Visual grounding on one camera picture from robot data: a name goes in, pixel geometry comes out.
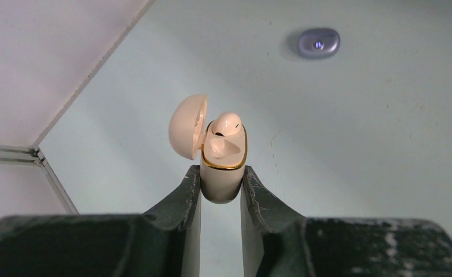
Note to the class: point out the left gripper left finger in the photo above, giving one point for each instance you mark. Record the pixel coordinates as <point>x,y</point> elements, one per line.
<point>163,241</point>

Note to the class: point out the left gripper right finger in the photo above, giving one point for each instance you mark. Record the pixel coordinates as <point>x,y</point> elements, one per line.
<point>279,241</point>

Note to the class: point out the beige earbud charging case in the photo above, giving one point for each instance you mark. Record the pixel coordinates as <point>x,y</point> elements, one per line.
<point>222,158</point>

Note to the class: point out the purple earbud charging case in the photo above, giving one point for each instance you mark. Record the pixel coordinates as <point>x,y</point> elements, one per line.
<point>318,43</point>

